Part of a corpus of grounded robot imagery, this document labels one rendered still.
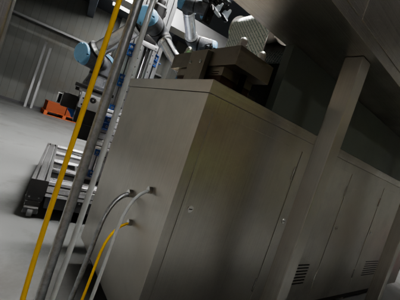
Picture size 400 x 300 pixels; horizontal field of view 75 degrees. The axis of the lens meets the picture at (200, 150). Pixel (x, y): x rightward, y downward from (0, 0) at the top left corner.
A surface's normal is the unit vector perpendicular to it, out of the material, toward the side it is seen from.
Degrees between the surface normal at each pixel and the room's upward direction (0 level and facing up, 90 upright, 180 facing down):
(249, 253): 90
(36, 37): 90
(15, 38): 90
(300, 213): 90
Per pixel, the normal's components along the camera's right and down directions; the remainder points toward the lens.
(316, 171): -0.76, -0.24
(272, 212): 0.56, 0.22
